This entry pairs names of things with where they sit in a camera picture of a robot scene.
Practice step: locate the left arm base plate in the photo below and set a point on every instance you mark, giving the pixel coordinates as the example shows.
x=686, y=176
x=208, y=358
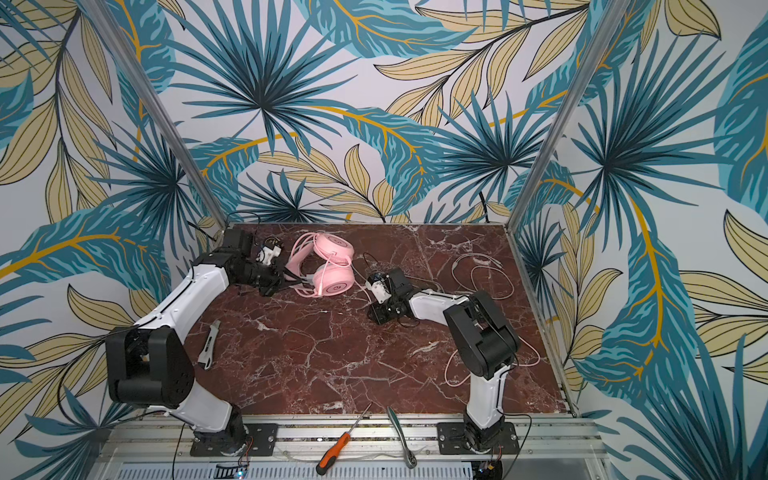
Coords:
x=253, y=439

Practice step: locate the pink cat-ear headphones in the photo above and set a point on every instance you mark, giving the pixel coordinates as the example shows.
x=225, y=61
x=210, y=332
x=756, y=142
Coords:
x=334, y=274

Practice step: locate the silver adjustable wrench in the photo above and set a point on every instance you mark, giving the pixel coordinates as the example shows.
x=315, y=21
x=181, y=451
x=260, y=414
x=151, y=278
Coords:
x=205, y=357

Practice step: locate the metal pliers tool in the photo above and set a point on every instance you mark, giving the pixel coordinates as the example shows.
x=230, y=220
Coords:
x=408, y=455

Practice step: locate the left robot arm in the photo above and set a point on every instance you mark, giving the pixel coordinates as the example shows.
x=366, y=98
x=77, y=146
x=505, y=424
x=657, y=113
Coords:
x=147, y=364

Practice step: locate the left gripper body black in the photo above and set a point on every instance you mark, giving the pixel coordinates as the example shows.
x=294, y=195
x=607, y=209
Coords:
x=273, y=280

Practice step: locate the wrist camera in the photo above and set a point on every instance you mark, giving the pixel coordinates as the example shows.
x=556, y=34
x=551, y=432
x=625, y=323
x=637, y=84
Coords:
x=376, y=283
x=271, y=249

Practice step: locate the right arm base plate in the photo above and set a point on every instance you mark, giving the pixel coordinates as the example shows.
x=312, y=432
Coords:
x=464, y=438

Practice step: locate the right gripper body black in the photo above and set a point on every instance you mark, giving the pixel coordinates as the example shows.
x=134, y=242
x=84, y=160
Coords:
x=383, y=310

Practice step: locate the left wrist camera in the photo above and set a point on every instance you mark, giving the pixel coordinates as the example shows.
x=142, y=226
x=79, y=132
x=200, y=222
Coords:
x=271, y=249

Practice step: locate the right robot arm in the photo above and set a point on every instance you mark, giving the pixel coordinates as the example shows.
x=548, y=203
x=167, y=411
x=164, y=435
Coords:
x=483, y=337

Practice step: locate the orange handle screwdriver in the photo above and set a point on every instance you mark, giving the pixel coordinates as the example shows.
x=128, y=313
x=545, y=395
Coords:
x=331, y=455

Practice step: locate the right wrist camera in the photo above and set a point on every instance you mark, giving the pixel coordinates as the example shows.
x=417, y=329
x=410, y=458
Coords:
x=376, y=283

